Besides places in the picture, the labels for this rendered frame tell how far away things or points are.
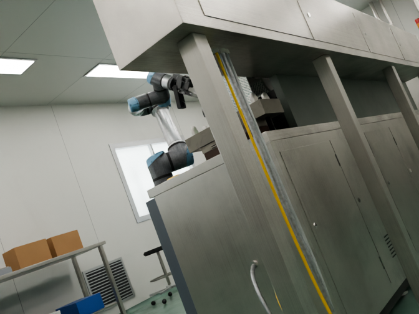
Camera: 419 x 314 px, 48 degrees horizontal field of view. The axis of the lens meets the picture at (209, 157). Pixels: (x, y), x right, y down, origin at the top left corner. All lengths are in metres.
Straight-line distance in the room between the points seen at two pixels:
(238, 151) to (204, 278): 0.93
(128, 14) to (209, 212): 0.91
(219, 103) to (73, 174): 5.02
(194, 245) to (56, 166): 4.21
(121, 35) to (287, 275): 0.76
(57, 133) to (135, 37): 5.01
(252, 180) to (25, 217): 4.59
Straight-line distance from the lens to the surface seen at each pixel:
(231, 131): 1.19
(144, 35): 1.27
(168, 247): 2.58
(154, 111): 2.80
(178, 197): 1.99
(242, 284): 1.91
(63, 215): 5.86
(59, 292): 5.61
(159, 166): 2.58
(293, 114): 1.98
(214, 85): 1.22
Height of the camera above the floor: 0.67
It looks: 7 degrees up
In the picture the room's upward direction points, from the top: 21 degrees counter-clockwise
